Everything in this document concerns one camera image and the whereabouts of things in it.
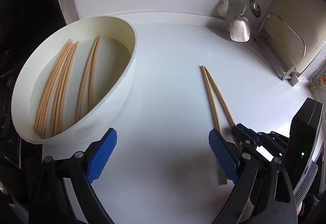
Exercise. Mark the wooden chopstick twelve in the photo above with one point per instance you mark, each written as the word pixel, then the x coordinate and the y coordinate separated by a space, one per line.
pixel 67 96

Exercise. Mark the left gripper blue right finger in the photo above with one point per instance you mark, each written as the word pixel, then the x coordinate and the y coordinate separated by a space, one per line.
pixel 226 153

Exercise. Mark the wooden chopstick four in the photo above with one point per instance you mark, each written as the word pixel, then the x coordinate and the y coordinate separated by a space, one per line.
pixel 92 73

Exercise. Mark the metal wire rack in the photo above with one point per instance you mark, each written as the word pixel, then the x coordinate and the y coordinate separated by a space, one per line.
pixel 283 47

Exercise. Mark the steel spatula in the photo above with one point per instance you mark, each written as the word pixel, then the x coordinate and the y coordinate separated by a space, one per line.
pixel 240 26

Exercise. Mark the wooden chopstick one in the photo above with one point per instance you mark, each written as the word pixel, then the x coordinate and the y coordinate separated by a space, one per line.
pixel 83 81

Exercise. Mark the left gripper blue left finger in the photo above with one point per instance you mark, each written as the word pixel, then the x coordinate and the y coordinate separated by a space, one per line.
pixel 98 154

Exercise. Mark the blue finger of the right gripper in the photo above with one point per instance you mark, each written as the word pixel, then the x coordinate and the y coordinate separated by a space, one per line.
pixel 242 139
pixel 249 133

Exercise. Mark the round white basin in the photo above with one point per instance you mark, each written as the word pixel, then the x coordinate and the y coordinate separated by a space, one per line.
pixel 113 77

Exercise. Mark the wooden chopstick nine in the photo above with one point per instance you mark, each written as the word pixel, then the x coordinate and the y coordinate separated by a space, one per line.
pixel 50 98

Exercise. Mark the wooden chopstick ten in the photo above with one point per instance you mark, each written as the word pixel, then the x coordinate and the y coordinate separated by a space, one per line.
pixel 52 115

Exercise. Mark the wooden chopstick three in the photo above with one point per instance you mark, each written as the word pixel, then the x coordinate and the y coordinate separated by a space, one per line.
pixel 52 89

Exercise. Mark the wooden chopstick eight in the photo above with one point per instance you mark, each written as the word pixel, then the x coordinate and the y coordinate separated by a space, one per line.
pixel 217 93

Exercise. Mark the wooden chopstick seven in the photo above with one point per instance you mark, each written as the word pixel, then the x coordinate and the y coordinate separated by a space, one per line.
pixel 221 176

